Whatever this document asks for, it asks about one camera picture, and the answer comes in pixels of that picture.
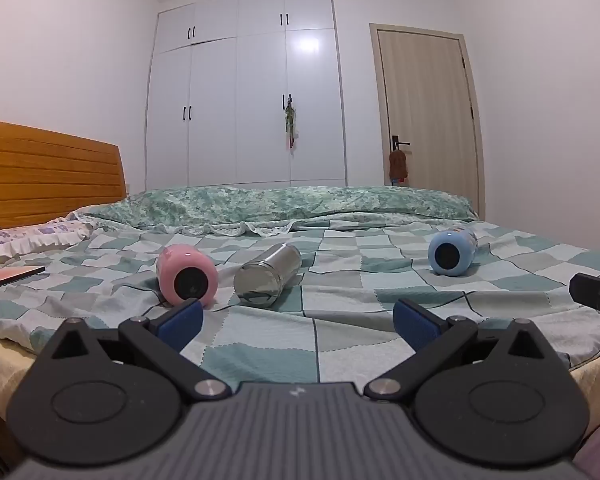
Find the green floral quilt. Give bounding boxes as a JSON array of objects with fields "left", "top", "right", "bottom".
[{"left": 82, "top": 186, "right": 479, "bottom": 237}]

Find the blue cup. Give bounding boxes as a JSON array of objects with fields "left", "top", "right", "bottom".
[{"left": 428, "top": 227, "right": 479, "bottom": 277}]

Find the stainless steel cup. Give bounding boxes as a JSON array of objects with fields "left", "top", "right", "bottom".
[{"left": 233, "top": 242, "right": 302, "bottom": 309}]

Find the brown hanging bag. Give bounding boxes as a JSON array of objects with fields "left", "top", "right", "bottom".
[{"left": 388, "top": 150, "right": 410, "bottom": 187}]

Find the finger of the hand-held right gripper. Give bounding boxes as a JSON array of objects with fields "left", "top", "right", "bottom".
[{"left": 569, "top": 272, "right": 600, "bottom": 353}]

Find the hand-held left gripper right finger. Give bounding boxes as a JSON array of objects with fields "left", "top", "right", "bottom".
[{"left": 362, "top": 299, "right": 563, "bottom": 403}]

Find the beige mattress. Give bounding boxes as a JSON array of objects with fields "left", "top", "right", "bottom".
[{"left": 0, "top": 331, "right": 43, "bottom": 433}]

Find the beige door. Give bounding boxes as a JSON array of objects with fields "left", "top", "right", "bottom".
[{"left": 369, "top": 23, "right": 486, "bottom": 217}]

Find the hanging ornament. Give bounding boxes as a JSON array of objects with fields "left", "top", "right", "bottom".
[{"left": 283, "top": 100, "right": 297, "bottom": 150}]

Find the wooden headboard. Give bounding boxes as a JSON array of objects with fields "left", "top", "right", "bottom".
[{"left": 0, "top": 118, "right": 127, "bottom": 230}]

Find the pink cup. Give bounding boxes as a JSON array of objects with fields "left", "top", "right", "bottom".
[{"left": 156, "top": 244, "right": 219, "bottom": 308}]

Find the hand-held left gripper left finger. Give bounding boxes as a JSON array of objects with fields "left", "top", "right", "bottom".
[{"left": 35, "top": 299, "right": 232, "bottom": 402}]

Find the purple floral pillow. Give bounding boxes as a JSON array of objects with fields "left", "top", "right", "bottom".
[{"left": 0, "top": 214, "right": 99, "bottom": 267}]

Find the white wardrobe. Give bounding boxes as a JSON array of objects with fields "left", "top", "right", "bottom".
[{"left": 145, "top": 0, "right": 349, "bottom": 192}]

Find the red flat book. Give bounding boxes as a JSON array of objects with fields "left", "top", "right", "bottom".
[{"left": 0, "top": 265, "right": 47, "bottom": 294}]

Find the checkered bed sheet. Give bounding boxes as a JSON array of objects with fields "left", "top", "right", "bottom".
[{"left": 0, "top": 219, "right": 600, "bottom": 382}]

